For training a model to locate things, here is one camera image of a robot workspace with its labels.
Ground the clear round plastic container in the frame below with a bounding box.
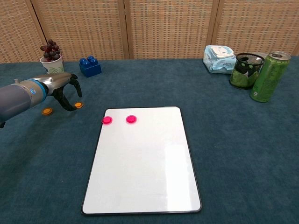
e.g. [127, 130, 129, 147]
[256, 52, 270, 62]

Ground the blue toy brick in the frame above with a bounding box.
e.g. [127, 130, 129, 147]
[78, 56, 102, 78]

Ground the white rectangular board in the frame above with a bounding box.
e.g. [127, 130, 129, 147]
[81, 106, 202, 216]

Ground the light blue wet wipes pack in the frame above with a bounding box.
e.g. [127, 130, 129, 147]
[202, 44, 236, 75]

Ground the white paper cup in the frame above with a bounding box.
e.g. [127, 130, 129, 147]
[39, 56, 65, 75]

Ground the black green mesh pen holder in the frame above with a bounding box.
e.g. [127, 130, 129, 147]
[229, 53, 265, 91]

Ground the dark teal table mat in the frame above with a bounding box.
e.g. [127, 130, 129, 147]
[0, 58, 299, 224]

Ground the woven bamboo folding screen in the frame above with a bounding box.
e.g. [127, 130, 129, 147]
[0, 0, 299, 63]

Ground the green drink can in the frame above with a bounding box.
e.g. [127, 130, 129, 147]
[249, 51, 292, 103]

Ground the dark red grape bunch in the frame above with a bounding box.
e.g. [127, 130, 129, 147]
[40, 39, 62, 63]

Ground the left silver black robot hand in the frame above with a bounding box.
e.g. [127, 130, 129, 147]
[37, 72, 83, 112]

